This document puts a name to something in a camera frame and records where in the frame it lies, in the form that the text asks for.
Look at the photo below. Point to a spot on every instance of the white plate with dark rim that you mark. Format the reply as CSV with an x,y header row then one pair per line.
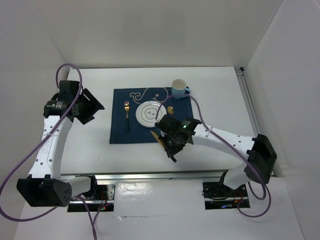
x,y
146,113

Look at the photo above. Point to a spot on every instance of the aluminium rail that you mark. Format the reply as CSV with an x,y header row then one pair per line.
x,y
206,175
255,117

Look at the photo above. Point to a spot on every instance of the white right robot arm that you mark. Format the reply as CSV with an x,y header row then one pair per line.
x,y
236,145

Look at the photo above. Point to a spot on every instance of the aluminium right side rail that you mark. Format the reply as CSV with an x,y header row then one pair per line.
x,y
255,117

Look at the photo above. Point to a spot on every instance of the gold fork green handle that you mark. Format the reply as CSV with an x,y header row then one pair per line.
x,y
127,108

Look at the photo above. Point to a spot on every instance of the gold spoon green handle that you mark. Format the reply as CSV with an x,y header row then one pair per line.
x,y
170,110

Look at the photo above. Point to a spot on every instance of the aluminium front rail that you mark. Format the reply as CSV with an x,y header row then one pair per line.
x,y
206,175

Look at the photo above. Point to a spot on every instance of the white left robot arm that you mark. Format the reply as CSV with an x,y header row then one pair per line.
x,y
43,186

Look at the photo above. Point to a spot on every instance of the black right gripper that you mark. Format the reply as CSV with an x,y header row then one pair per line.
x,y
171,150

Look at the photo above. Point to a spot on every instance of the blue placemat with whale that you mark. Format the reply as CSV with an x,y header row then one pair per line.
x,y
137,133

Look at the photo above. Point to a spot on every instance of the light blue mug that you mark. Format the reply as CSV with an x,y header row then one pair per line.
x,y
179,89

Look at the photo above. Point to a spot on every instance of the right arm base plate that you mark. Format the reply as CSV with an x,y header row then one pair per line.
x,y
218,197

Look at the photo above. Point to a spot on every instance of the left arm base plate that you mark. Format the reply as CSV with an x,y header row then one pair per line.
x,y
102,200

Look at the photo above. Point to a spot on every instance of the gold knife green handle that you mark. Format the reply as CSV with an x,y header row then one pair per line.
x,y
162,144

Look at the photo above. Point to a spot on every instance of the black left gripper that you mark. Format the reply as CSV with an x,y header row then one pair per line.
x,y
93,104

